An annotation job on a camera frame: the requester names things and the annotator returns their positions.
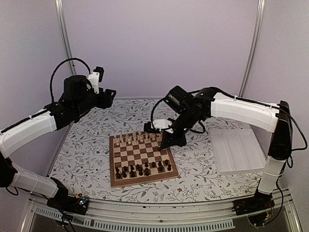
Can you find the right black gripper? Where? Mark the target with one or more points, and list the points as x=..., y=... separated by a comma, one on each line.
x=171, y=140

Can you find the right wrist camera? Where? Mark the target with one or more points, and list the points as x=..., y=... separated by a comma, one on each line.
x=158, y=125

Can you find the dark rook corner piece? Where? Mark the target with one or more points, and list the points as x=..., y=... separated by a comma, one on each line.
x=118, y=176

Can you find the dark king piece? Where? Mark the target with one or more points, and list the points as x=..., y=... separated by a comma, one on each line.
x=146, y=171

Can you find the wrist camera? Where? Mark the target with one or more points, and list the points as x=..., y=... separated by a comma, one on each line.
x=158, y=125
x=95, y=77

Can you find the wooden chess board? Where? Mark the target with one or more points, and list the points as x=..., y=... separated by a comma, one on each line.
x=127, y=155

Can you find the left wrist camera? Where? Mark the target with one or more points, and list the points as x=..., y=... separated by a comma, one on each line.
x=95, y=77

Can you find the floral patterned table mat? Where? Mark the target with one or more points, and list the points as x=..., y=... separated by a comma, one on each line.
x=82, y=163

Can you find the white plastic tray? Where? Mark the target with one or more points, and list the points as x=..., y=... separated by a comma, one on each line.
x=236, y=151

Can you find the aluminium front rail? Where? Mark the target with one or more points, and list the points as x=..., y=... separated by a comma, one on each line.
x=207, y=216

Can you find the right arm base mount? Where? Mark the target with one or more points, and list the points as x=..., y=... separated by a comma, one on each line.
x=258, y=204

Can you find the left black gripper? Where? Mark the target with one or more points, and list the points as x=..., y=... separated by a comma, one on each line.
x=106, y=100

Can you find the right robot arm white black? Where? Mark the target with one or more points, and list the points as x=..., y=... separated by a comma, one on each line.
x=214, y=102

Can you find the white chess piece row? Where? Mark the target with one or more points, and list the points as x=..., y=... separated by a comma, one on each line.
x=136, y=137

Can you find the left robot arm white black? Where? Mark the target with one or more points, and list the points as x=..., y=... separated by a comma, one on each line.
x=17, y=136

